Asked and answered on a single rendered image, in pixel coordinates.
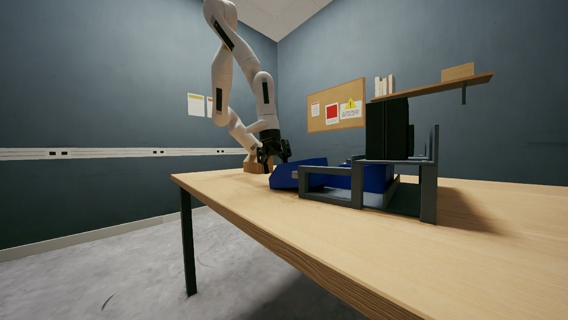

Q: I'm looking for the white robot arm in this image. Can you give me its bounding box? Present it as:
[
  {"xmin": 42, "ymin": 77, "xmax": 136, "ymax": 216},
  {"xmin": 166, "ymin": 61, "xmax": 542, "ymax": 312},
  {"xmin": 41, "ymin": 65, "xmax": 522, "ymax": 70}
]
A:
[{"xmin": 203, "ymin": 0, "xmax": 280, "ymax": 155}]

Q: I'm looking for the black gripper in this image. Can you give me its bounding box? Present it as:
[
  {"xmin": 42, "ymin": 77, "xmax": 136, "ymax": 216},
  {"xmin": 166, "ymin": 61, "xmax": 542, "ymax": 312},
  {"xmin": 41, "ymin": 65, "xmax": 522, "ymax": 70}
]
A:
[{"xmin": 256, "ymin": 129, "xmax": 292, "ymax": 174}]

